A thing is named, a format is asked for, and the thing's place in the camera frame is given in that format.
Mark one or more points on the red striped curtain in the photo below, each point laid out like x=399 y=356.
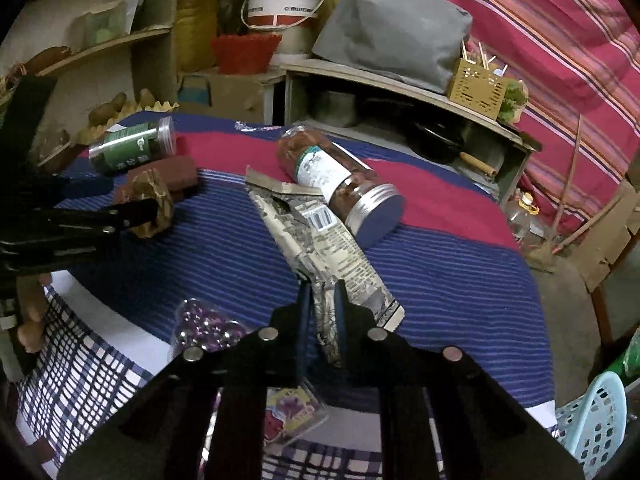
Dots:
x=550 y=60

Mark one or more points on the sweet potato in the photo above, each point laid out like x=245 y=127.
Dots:
x=50 y=59

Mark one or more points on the yellow oil bottle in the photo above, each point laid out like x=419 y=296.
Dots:
x=195 y=25

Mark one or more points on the clear plastic scrap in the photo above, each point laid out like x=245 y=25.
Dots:
x=250 y=126

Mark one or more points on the grey fabric bag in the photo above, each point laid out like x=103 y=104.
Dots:
x=395 y=35

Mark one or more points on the flattened cardboard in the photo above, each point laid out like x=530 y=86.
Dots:
x=605 y=255

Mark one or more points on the yellow egg tray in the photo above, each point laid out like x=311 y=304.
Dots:
x=165 y=106

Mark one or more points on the maroon rectangular block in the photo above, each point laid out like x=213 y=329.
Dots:
x=177 y=174

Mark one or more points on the clear plastic jar yellow lid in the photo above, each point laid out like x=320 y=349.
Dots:
x=522 y=220

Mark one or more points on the black frying pan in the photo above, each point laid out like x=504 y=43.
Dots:
x=435 y=140

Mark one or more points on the white plastic bucket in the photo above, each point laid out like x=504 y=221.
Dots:
x=282 y=0

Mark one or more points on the red plastic basket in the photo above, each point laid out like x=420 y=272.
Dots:
x=245 y=55

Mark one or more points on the clear jar silver lid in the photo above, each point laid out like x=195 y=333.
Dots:
x=320 y=170

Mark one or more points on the light blue plastic basket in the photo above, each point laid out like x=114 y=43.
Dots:
x=600 y=410

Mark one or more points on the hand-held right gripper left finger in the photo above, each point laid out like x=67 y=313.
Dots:
x=302 y=330

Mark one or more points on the wooden wall shelf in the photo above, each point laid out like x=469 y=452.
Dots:
x=100 y=47

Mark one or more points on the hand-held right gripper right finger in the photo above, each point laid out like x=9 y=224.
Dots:
x=341 y=320

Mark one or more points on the newspaper-print wrapper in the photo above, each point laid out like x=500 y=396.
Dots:
x=330 y=245

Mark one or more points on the brown cardboard box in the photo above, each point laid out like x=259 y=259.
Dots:
x=225 y=95

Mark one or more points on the green plastic bag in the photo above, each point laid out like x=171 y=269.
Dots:
x=630 y=355

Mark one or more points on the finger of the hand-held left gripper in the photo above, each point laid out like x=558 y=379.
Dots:
x=130 y=210
x=85 y=187

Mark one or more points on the brown wrapper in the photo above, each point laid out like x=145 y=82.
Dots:
x=157 y=195

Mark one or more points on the low wooden table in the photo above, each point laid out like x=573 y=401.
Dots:
x=320 y=67

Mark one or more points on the wooden stick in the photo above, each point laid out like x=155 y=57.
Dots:
x=592 y=222

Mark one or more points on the tan chopstick basket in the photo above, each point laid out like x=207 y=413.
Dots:
x=475 y=90

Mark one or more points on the purple candy packet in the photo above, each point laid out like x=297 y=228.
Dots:
x=205 y=325

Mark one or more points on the green label jar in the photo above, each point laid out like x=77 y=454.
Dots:
x=125 y=147

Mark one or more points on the bagged green item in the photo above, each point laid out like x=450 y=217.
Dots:
x=102 y=30

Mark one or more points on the person's left hand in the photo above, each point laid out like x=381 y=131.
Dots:
x=32 y=305

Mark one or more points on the green vegetables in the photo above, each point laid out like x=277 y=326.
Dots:
x=512 y=102

